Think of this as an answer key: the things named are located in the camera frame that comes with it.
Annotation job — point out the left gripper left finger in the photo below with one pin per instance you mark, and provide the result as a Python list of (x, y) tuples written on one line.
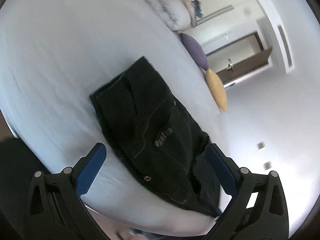
[(54, 207)]

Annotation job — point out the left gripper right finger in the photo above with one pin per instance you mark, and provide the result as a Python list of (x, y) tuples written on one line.
[(257, 209)]

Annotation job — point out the black denim pants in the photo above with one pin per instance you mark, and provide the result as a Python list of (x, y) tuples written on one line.
[(157, 139)]

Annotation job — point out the yellow pillow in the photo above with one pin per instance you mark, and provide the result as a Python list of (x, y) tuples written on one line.
[(217, 89)]

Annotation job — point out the brown wooden door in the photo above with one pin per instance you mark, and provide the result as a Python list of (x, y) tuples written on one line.
[(245, 67)]

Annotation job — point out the purple pillow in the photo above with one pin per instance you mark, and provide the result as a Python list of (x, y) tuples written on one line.
[(195, 51)]

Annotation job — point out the white wardrobe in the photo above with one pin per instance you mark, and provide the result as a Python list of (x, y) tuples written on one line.
[(221, 15)]

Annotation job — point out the folded blue jeans stack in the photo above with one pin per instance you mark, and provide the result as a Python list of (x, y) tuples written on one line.
[(197, 8)]

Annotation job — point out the lower wall switch plate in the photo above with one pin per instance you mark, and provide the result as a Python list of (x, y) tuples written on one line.
[(267, 165)]

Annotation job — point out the wall switch plate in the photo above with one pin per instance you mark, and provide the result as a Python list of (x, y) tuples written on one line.
[(261, 145), (267, 165)]

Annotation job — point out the upper wall switch plate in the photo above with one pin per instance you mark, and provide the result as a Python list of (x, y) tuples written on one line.
[(261, 145)]

